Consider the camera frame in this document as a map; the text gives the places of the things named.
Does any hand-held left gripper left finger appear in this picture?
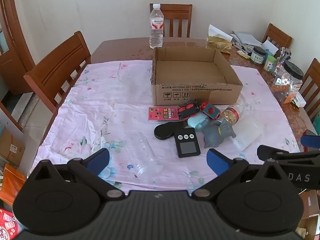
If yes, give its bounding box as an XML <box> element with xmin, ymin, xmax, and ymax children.
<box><xmin>30</xmin><ymin>148</ymin><xmax>125</xmax><ymax>200</ymax></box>

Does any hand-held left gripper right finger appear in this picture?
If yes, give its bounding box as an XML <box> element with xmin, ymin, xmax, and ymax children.
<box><xmin>191</xmin><ymin>148</ymin><xmax>292</xmax><ymax>201</ymax></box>

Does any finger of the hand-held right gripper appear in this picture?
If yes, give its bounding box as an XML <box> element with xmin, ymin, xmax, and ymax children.
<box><xmin>301</xmin><ymin>135</ymin><xmax>320</xmax><ymax>147</ymax></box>
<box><xmin>257</xmin><ymin>144</ymin><xmax>320</xmax><ymax>160</ymax></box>

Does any grey cartoon toy figure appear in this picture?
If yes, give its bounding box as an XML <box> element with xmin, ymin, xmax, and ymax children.
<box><xmin>201</xmin><ymin>119</ymin><xmax>237</xmax><ymax>149</ymax></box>

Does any white translucent plastic container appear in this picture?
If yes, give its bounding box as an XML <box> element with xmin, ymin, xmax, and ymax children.
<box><xmin>231</xmin><ymin>116</ymin><xmax>265</xmax><ymax>152</ymax></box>

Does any black digital timer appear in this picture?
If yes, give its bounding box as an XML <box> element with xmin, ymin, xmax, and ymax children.
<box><xmin>174</xmin><ymin>127</ymin><xmax>202</xmax><ymax>158</ymax></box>

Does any clear plastic cup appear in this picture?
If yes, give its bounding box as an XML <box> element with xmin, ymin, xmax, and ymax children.
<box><xmin>130</xmin><ymin>131</ymin><xmax>164</xmax><ymax>177</ymax></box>

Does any clear bottle with yellow contents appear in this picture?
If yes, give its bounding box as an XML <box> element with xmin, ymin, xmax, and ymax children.
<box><xmin>217</xmin><ymin>94</ymin><xmax>248</xmax><ymax>126</ymax></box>

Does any black oval case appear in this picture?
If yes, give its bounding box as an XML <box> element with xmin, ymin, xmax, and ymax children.
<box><xmin>154</xmin><ymin>121</ymin><xmax>189</xmax><ymax>140</ymax></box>

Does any cardboard box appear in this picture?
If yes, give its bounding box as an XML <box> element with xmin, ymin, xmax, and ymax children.
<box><xmin>151</xmin><ymin>46</ymin><xmax>243</xmax><ymax>106</ymax></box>

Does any brown cardboard carton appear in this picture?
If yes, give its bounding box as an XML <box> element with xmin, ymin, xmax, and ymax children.
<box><xmin>0</xmin><ymin>127</ymin><xmax>25</xmax><ymax>167</ymax></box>
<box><xmin>297</xmin><ymin>190</ymin><xmax>320</xmax><ymax>238</ymax></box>

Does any orange and white small box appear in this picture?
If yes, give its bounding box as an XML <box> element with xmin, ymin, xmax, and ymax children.
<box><xmin>291</xmin><ymin>91</ymin><xmax>307</xmax><ymax>108</ymax></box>

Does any light blue toy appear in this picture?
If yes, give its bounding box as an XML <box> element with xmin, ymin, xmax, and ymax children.
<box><xmin>187</xmin><ymin>112</ymin><xmax>210</xmax><ymax>132</ymax></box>

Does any red and blue toy block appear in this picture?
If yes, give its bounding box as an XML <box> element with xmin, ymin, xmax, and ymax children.
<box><xmin>200</xmin><ymin>102</ymin><xmax>220</xmax><ymax>120</ymax></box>

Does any pink floral tablecloth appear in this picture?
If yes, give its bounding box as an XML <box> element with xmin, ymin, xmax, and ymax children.
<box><xmin>30</xmin><ymin>60</ymin><xmax>300</xmax><ymax>193</ymax></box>

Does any wooden chair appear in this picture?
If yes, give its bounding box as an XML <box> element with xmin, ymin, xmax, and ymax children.
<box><xmin>24</xmin><ymin>31</ymin><xmax>92</xmax><ymax>115</ymax></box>
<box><xmin>149</xmin><ymin>4</ymin><xmax>193</xmax><ymax>38</ymax></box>
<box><xmin>299</xmin><ymin>58</ymin><xmax>320</xmax><ymax>123</ymax></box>
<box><xmin>262</xmin><ymin>23</ymin><xmax>293</xmax><ymax>52</ymax></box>

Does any black and red toy car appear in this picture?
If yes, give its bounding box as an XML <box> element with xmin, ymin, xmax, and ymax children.
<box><xmin>177</xmin><ymin>100</ymin><xmax>200</xmax><ymax>120</ymax></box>

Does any large clear jar black lid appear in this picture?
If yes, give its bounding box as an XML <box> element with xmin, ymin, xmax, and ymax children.
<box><xmin>271</xmin><ymin>61</ymin><xmax>304</xmax><ymax>104</ymax></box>

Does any red card packet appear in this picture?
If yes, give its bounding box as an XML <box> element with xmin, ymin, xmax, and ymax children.
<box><xmin>148</xmin><ymin>106</ymin><xmax>179</xmax><ymax>122</ymax></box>

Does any clear pen holder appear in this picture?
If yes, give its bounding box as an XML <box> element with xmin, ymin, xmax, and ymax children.
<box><xmin>274</xmin><ymin>47</ymin><xmax>292</xmax><ymax>75</ymax></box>

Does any green lidded jar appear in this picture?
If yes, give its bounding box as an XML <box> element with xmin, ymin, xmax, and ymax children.
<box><xmin>264</xmin><ymin>55</ymin><xmax>277</xmax><ymax>72</ymax></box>

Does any orange bag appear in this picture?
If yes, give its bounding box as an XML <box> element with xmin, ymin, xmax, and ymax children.
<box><xmin>0</xmin><ymin>164</ymin><xmax>27</xmax><ymax>205</ymax></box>

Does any dark jar with green label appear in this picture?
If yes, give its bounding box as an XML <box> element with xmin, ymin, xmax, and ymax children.
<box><xmin>250</xmin><ymin>46</ymin><xmax>267</xmax><ymax>64</ymax></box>

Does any white envelope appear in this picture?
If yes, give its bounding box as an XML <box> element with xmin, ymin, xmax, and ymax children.
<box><xmin>262</xmin><ymin>40</ymin><xmax>279</xmax><ymax>53</ymax></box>

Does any red snack package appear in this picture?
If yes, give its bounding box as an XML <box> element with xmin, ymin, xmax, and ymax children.
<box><xmin>0</xmin><ymin>207</ymin><xmax>22</xmax><ymax>240</ymax></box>

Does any stack of grey papers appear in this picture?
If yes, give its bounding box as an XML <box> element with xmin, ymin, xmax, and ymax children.
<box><xmin>231</xmin><ymin>31</ymin><xmax>263</xmax><ymax>48</ymax></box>

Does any yellow tissue pack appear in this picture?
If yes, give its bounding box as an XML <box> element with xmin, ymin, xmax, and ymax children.
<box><xmin>205</xmin><ymin>24</ymin><xmax>234</xmax><ymax>53</ymax></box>

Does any wooden door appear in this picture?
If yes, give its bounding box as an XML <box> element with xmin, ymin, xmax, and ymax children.
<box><xmin>0</xmin><ymin>0</ymin><xmax>35</xmax><ymax>95</ymax></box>

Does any clear water bottle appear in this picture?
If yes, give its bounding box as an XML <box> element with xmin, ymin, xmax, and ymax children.
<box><xmin>149</xmin><ymin>4</ymin><xmax>164</xmax><ymax>49</ymax></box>

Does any wooden chair back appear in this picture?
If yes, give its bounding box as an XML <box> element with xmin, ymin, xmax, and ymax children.
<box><xmin>149</xmin><ymin>4</ymin><xmax>193</xmax><ymax>38</ymax></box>

